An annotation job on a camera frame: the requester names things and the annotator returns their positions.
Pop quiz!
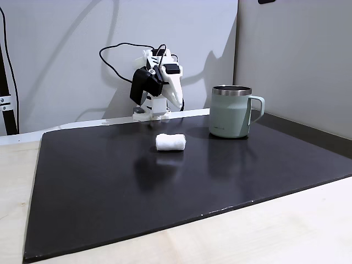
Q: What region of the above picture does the white gauze roll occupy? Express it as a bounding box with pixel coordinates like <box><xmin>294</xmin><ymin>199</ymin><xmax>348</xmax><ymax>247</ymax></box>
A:
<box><xmin>155</xmin><ymin>133</ymin><xmax>187</xmax><ymax>152</ymax></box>

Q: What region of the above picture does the pale green steel mug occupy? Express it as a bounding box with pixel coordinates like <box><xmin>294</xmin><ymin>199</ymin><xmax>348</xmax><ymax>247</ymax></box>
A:
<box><xmin>208</xmin><ymin>85</ymin><xmax>266</xmax><ymax>139</ymax></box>

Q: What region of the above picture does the black camera cable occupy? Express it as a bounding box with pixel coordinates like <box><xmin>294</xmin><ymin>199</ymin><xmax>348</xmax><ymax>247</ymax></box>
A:
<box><xmin>98</xmin><ymin>42</ymin><xmax>168</xmax><ymax>83</ymax></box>

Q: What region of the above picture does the black stand pole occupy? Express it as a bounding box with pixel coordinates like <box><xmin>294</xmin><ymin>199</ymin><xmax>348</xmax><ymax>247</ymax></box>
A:
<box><xmin>0</xmin><ymin>41</ymin><xmax>19</xmax><ymax>136</ymax></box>

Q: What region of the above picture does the black table mat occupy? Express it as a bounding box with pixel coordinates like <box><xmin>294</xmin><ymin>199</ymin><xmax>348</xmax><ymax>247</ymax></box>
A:
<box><xmin>22</xmin><ymin>109</ymin><xmax>352</xmax><ymax>262</ymax></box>

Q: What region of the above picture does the thin black cable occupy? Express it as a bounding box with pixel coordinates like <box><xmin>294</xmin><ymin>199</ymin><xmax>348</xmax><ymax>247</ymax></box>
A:
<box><xmin>0</xmin><ymin>5</ymin><xmax>20</xmax><ymax>134</ymax></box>

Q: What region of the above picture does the black camera box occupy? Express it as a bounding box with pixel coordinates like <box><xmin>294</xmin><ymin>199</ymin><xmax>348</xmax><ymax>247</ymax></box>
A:
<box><xmin>129</xmin><ymin>65</ymin><xmax>163</xmax><ymax>106</ymax></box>

